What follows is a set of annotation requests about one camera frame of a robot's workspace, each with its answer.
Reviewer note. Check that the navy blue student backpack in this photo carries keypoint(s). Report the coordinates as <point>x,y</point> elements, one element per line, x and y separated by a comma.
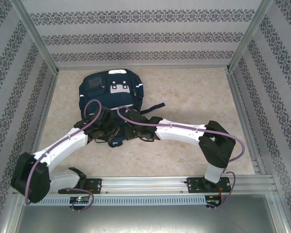
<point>121,97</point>

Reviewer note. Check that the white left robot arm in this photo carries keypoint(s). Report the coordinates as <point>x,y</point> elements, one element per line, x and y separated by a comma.
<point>63,148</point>

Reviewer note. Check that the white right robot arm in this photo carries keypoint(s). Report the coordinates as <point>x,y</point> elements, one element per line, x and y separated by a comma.
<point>182,132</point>

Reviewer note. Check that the left controller circuit board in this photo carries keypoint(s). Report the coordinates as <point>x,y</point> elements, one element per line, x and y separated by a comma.
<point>79,199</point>

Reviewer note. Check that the controller circuit board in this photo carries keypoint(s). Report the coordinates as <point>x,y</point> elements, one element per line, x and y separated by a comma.
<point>79,199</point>
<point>213,199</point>

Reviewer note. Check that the grey metal front panel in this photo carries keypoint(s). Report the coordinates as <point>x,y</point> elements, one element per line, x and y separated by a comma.
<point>145,221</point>

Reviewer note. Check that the right controller circuit board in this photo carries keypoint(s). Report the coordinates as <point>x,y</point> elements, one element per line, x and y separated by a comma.
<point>213,199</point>

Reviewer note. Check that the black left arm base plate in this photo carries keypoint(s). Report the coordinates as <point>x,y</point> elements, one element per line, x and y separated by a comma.
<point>95,184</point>

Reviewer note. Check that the aluminium mounting rail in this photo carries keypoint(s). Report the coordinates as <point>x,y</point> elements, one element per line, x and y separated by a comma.
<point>140,184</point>

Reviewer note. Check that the aluminium left side rail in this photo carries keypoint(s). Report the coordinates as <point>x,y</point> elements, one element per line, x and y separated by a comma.
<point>51,92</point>

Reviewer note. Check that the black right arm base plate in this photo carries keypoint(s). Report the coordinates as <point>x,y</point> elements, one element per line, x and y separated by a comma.
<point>194,184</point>

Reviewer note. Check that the aluminium left rear frame post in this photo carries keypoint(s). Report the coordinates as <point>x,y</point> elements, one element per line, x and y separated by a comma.
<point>36,36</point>

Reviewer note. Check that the aluminium frame post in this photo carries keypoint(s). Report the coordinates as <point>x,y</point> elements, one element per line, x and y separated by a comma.
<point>250,36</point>
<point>36,36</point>

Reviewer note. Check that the aluminium right side rail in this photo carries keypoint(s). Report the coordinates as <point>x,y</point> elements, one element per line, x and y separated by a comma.
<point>251,145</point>

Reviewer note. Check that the aluminium right rear frame post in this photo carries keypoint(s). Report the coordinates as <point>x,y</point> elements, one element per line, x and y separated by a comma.
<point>250,36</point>

